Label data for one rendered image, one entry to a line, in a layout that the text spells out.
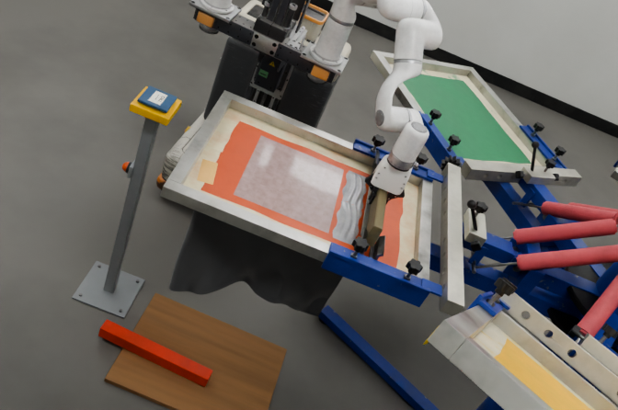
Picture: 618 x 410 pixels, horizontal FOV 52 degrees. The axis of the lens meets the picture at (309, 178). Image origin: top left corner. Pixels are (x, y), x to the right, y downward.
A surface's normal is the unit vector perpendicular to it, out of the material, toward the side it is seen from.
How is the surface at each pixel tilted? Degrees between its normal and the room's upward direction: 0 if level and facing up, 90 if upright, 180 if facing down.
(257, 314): 0
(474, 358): 58
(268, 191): 0
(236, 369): 0
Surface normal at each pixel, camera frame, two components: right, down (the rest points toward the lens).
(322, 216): 0.34, -0.74
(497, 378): -0.34, -0.15
